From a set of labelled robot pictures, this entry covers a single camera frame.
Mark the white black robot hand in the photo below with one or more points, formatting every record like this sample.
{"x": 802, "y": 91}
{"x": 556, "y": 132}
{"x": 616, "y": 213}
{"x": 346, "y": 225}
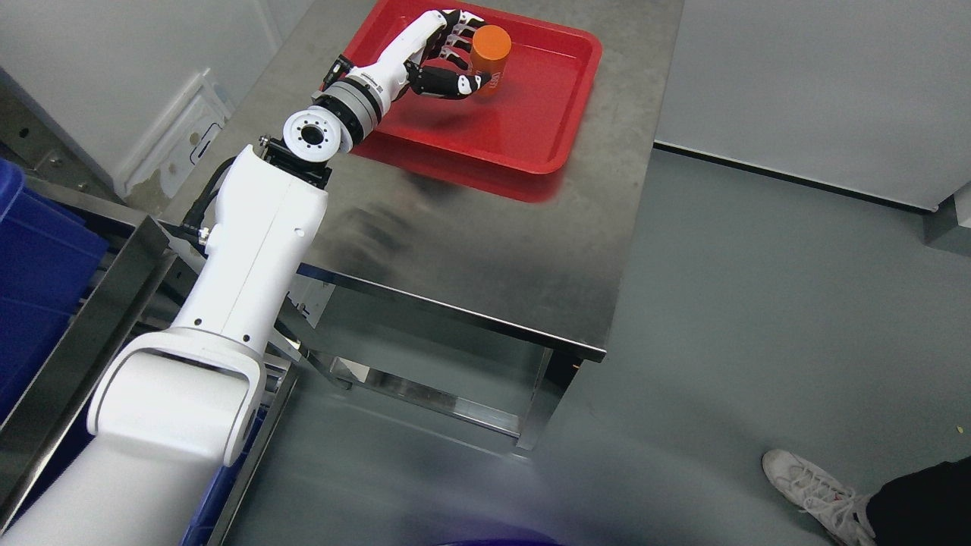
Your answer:
{"x": 424, "y": 58}

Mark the orange cylindrical capacitor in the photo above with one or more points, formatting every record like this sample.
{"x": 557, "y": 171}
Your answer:
{"x": 490, "y": 48}

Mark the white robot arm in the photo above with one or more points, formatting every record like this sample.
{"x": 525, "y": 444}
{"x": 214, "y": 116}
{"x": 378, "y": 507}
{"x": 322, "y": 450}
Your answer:
{"x": 175, "y": 407}

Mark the stainless steel desk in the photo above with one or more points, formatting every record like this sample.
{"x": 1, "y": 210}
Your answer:
{"x": 538, "y": 258}

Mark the steel shelf rack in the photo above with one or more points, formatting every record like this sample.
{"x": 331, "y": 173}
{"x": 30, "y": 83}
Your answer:
{"x": 47, "y": 428}

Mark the red tray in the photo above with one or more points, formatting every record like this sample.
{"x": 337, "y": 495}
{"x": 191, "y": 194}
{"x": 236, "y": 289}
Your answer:
{"x": 526, "y": 127}

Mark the white label sign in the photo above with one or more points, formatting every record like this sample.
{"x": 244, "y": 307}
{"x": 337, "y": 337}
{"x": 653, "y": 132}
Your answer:
{"x": 164, "y": 157}

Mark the blue bin lower right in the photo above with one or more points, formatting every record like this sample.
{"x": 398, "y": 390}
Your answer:
{"x": 48, "y": 256}

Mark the white sneaker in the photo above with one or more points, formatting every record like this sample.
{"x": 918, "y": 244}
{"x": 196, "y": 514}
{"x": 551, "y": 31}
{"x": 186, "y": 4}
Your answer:
{"x": 837, "y": 508}

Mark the black trouser leg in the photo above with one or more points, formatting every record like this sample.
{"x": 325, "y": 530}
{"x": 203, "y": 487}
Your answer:
{"x": 929, "y": 507}

